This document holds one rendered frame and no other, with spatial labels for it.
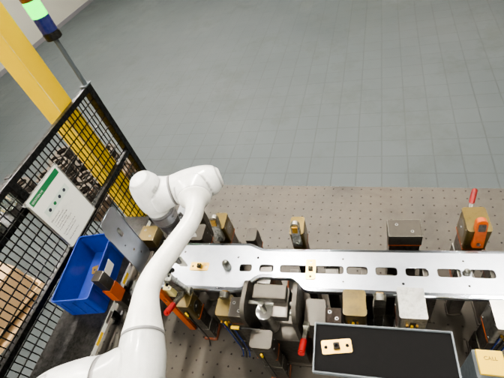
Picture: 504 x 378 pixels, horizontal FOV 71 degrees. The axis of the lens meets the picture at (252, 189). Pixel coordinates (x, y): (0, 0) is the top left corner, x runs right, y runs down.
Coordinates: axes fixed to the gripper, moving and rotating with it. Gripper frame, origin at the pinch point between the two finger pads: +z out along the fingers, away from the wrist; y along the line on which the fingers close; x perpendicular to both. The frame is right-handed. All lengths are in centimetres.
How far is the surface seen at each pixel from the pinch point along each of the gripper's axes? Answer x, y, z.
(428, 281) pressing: -87, -4, 14
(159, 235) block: 23.4, 13.9, 11.3
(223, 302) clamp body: -16.9, -18.2, 6.6
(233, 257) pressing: -14.2, 4.5, 13.6
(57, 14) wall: 562, 661, 92
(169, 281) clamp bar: -0.8, -17.4, -6.7
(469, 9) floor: -204, 409, 115
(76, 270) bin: 51, -9, 4
